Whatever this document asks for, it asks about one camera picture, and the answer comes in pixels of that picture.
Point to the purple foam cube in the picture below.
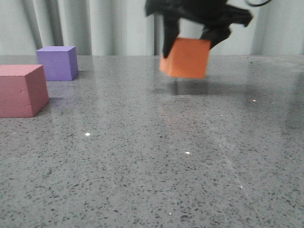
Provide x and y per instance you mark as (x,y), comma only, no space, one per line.
(59,62)

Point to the orange foam cube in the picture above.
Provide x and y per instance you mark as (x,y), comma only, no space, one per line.
(188,58)

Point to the grey-white curtain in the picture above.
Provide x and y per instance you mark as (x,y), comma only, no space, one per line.
(120,27)

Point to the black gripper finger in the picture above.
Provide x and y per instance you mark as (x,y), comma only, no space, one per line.
(215,34)
(171,31)

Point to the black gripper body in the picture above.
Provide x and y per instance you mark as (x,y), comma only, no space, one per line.
(207,12)

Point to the red foam cube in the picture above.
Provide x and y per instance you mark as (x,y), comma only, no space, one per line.
(23,90)

